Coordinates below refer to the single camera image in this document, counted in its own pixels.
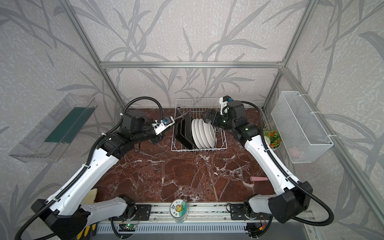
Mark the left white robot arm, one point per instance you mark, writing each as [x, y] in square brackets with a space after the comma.
[64, 212]

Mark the pink item in basket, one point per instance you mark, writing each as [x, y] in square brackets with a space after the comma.
[295, 153]

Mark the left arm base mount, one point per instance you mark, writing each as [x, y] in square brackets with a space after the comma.
[140, 212]

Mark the clear plastic wall shelf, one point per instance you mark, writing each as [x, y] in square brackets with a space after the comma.
[33, 149]

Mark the purple pink spoon toy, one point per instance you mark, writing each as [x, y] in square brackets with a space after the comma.
[259, 179]

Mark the white ribbed flower pot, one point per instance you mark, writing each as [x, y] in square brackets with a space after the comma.
[273, 138]

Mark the green circuit board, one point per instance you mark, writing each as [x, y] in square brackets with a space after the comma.
[127, 227]

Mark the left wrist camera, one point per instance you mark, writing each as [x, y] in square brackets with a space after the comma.
[163, 125]

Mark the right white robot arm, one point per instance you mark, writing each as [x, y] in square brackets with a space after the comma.
[288, 200]

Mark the round green labelled can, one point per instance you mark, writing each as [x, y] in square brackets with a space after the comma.
[179, 210]

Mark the black square plate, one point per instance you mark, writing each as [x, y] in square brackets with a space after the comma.
[188, 131]
[180, 134]

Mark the floral square plate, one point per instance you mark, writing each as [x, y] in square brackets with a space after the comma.
[175, 121]

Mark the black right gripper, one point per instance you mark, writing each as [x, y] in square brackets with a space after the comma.
[212, 117]

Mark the white round plate leftmost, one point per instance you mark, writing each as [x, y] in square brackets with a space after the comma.
[197, 143]

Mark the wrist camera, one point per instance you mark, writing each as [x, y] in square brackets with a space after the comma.
[223, 101]
[163, 125]

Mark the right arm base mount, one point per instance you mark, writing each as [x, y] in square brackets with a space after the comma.
[237, 212]

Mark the white round plate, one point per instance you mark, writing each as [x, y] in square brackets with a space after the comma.
[207, 133]
[202, 136]
[197, 143]
[213, 134]

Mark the white round plate rightmost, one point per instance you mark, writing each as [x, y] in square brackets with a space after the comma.
[213, 134]

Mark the aluminium frame rail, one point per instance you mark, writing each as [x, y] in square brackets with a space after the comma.
[361, 181]

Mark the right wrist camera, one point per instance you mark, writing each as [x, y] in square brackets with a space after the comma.
[223, 101]

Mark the white wire dish rack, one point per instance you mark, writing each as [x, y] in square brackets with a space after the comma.
[197, 106]

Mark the white mesh wall basket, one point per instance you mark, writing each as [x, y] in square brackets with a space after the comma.
[299, 127]

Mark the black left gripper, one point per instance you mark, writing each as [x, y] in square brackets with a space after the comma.
[159, 135]

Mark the green mat in shelf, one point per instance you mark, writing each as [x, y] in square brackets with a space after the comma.
[70, 126]

